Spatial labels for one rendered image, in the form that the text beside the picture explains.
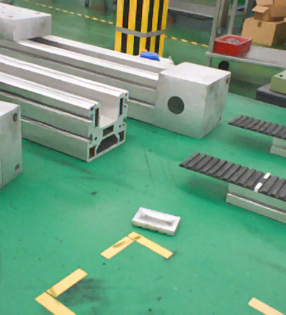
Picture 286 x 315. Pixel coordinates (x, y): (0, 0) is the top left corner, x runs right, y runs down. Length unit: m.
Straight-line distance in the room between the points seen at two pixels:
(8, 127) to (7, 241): 0.15
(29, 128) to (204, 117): 0.28
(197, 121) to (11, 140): 0.32
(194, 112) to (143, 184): 0.20
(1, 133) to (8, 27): 0.42
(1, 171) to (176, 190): 0.22
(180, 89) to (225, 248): 0.33
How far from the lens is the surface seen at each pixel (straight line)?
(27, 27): 0.98
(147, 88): 0.79
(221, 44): 3.77
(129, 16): 4.07
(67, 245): 0.49
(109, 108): 0.69
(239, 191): 0.58
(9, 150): 0.59
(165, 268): 0.47
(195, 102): 0.75
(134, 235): 0.51
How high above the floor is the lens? 1.08
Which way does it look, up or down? 26 degrees down
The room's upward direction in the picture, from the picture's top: 6 degrees clockwise
